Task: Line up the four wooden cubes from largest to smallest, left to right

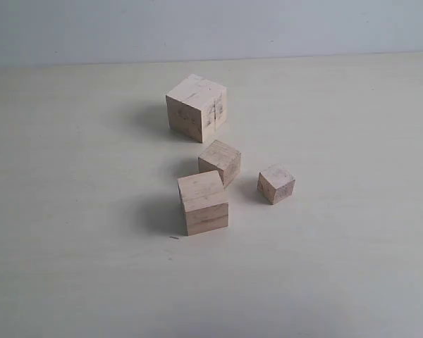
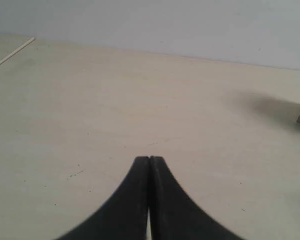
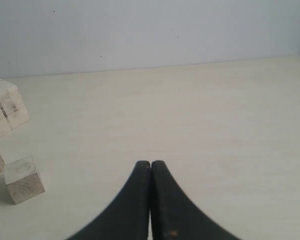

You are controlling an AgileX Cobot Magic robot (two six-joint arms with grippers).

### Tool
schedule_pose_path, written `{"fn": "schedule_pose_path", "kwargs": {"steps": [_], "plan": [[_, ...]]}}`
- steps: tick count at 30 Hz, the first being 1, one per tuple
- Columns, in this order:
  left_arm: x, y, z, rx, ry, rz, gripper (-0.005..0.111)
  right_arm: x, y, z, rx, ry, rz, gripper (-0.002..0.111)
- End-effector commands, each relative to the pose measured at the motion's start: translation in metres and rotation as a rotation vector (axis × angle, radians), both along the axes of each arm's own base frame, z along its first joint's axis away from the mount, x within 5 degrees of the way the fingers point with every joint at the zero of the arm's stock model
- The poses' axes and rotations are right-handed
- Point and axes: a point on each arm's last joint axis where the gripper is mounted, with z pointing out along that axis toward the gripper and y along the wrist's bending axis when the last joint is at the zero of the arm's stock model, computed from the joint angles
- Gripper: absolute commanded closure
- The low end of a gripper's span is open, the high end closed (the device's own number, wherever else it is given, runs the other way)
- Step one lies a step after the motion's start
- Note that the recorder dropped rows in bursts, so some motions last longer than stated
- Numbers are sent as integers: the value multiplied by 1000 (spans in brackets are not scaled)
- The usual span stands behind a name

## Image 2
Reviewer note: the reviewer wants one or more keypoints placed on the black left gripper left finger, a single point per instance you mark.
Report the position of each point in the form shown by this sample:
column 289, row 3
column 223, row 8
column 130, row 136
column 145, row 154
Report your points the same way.
column 124, row 215

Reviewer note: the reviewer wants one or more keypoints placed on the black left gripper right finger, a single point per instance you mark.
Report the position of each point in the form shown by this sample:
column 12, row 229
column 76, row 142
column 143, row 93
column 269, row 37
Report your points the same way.
column 173, row 214

